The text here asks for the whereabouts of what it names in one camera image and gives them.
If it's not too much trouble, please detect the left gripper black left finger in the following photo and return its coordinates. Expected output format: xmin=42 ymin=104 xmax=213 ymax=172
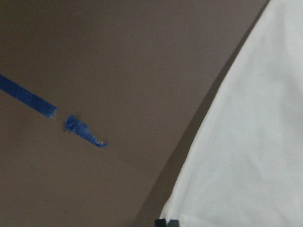
xmin=154 ymin=218 xmax=167 ymax=227

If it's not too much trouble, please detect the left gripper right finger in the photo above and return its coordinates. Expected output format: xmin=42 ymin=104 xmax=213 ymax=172
xmin=168 ymin=219 xmax=179 ymax=227

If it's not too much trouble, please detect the cream long-sleeve cat shirt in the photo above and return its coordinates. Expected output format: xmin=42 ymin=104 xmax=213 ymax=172
xmin=160 ymin=0 xmax=303 ymax=227

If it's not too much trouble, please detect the crossing blue tape strip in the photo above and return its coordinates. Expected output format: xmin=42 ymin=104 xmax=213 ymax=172
xmin=0 ymin=75 xmax=107 ymax=148

